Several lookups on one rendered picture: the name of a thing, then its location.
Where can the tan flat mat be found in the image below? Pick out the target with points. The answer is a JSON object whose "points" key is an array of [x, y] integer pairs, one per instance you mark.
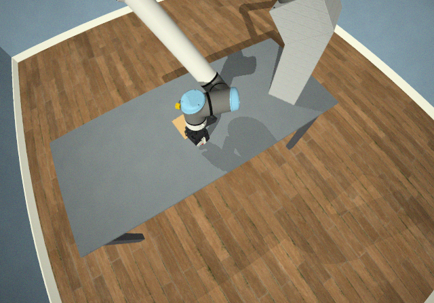
{"points": [[180, 125]]}

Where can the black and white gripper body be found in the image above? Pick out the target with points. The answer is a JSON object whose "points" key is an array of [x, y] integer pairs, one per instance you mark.
{"points": [[197, 136]]}

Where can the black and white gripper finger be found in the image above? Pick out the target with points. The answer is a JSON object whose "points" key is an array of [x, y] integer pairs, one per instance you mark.
{"points": [[204, 139]]}

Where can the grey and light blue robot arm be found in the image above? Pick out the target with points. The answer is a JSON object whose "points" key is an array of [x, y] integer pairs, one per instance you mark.
{"points": [[198, 108]]}

